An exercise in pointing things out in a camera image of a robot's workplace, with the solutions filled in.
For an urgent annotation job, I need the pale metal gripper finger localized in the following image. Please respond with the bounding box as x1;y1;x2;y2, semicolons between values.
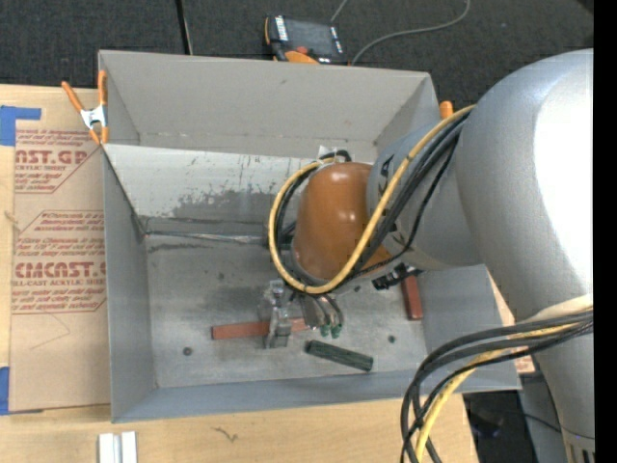
263;321;292;350
258;279;292;324

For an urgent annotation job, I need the long red-brown block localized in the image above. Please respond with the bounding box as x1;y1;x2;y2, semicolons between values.
210;318;310;341

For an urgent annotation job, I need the dark green flat block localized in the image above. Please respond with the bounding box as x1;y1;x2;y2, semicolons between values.
304;339;375;372

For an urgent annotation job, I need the grey metal bin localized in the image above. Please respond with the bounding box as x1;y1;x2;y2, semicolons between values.
97;49;524;424

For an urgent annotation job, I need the short red-brown flat block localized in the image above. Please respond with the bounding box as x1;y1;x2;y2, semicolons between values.
400;274;425;322

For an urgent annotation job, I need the brown cardboard board, red print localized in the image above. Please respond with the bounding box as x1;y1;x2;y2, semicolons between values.
0;83;113;417

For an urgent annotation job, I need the black cylinder on white bracket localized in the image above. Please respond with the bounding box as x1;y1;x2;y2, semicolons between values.
371;263;421;291

